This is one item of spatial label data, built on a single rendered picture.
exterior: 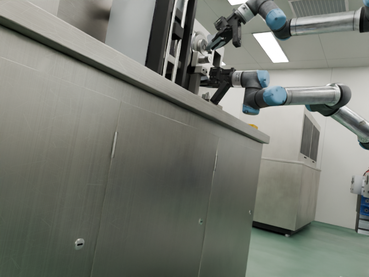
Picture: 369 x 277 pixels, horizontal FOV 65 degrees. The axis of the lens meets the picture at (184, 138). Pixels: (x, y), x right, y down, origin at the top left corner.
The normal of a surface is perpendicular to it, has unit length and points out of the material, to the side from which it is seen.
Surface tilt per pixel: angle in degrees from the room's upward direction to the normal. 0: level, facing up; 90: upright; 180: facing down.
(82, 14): 90
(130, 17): 90
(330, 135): 90
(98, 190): 90
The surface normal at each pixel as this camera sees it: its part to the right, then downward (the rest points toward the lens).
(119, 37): -0.52, -0.15
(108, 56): 0.84, 0.09
